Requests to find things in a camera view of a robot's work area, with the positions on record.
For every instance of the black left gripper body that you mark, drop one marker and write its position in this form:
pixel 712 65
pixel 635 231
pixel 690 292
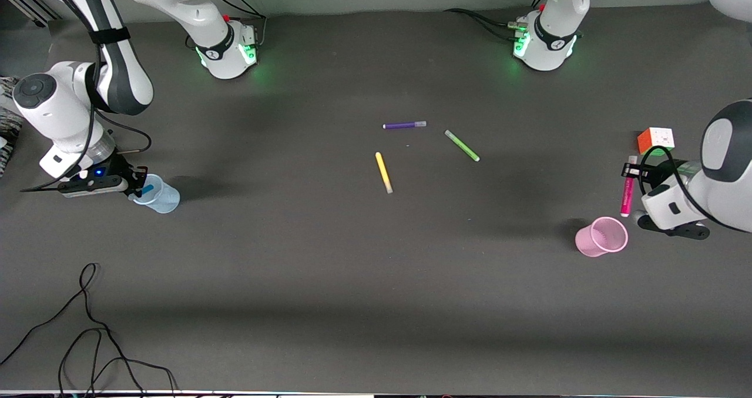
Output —
pixel 659 174

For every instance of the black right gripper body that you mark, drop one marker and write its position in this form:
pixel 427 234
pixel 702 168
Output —
pixel 122 167

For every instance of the blue marker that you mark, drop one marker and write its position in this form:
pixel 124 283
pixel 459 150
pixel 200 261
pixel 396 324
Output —
pixel 147 190

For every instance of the pink marker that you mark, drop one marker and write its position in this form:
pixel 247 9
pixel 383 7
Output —
pixel 627 195

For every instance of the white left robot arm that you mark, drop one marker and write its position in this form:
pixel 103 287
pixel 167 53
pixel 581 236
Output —
pixel 728 186

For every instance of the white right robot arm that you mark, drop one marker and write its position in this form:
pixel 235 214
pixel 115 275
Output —
pixel 123 74

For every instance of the light blue plastic cup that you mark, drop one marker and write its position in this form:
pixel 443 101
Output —
pixel 160 197

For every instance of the rubiks cube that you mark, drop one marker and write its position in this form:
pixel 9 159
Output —
pixel 656 140

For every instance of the pink plastic cup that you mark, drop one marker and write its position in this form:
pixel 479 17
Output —
pixel 602 237

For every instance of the black white patterned cloth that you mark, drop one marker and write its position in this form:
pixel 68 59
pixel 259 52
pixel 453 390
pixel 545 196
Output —
pixel 7 121

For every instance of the green marker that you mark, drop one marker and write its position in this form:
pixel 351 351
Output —
pixel 462 146

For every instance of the purple marker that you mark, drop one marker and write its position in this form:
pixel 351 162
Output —
pixel 404 125

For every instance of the yellow marker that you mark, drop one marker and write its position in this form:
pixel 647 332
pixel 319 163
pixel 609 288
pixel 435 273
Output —
pixel 383 171

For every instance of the aluminium frame profile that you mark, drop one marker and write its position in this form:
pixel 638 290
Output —
pixel 23 1

